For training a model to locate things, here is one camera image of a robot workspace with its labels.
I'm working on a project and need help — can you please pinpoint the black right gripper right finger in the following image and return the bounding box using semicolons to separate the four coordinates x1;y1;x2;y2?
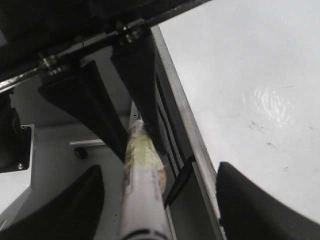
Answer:
110;34;168;155

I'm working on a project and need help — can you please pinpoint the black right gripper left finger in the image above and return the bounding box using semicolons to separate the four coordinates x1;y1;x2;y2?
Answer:
38;60;128;162

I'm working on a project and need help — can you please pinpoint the white black-tipped whiteboard marker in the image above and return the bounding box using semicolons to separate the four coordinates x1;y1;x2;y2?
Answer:
118;119;171;240

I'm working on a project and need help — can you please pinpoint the white horizontal rail bar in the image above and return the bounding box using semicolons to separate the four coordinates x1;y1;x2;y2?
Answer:
69;139;105;149

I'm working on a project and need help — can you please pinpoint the white whiteboard with metal frame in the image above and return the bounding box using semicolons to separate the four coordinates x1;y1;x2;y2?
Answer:
154;0;320;240

